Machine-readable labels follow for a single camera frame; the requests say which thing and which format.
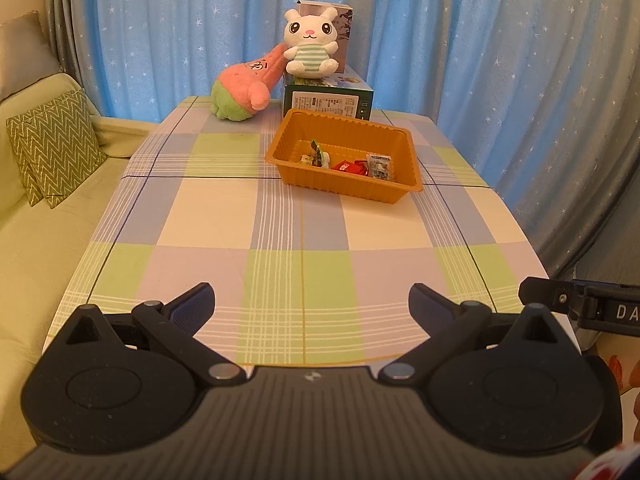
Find beige cushion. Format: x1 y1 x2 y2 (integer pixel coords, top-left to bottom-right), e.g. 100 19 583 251
0 10 63 103

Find plain grey curtain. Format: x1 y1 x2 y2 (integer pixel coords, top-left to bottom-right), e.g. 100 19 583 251
44 0 101 103

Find blue star curtain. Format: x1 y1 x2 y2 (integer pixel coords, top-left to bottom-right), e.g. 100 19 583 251
67 0 640 281

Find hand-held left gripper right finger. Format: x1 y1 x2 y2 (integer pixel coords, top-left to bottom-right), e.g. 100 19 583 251
377 282 561 388

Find green white snack packet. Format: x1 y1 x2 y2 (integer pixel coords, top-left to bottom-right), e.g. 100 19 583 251
309 140 331 168

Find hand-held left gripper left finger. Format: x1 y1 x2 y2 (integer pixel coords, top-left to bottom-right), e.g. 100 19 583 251
65 282 248 388

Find pink green starfish plush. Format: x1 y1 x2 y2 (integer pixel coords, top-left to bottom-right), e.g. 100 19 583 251
210 45 290 122

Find green zigzag cushion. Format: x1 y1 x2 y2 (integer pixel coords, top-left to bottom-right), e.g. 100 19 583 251
19 160 46 207
6 89 109 210

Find tall printed paper box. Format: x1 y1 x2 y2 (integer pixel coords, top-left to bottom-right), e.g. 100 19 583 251
295 0 355 75

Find clear packet of dark snack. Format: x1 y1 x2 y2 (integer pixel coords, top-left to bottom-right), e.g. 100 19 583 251
365 154 396 181

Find light green sofa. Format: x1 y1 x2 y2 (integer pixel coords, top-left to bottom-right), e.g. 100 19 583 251
0 72 163 461

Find person's right hand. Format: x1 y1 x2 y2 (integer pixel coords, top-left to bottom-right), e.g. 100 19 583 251
627 360 640 443

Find white bunny plush toy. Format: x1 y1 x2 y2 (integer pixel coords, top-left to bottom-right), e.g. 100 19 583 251
283 7 341 78

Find orange plastic tray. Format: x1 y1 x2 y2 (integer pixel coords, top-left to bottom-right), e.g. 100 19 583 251
265 108 425 206

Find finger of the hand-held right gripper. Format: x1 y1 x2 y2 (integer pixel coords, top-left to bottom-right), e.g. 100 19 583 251
519 276 583 317

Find dark green carton box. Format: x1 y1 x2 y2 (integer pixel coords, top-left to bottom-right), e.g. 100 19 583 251
283 65 375 122

